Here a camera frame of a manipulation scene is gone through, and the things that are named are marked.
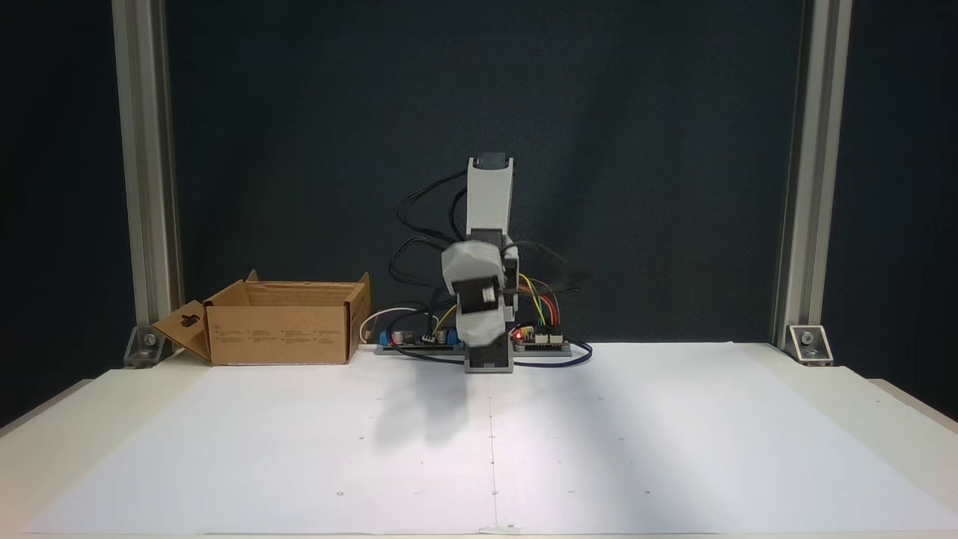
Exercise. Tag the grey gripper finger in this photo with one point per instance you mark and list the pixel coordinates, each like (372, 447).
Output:
(491, 328)
(468, 329)

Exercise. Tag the aluminium profile post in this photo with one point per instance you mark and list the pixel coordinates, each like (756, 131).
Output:
(812, 150)
(146, 150)

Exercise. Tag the brown cardboard box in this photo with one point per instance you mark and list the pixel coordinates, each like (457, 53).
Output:
(277, 333)

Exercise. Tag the metal corner bracket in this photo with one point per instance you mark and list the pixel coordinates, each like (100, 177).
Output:
(144, 346)
(810, 344)

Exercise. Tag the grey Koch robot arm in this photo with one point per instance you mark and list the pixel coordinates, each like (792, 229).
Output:
(490, 202)

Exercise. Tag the grey electronics board holder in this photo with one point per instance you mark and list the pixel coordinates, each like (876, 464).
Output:
(408, 344)

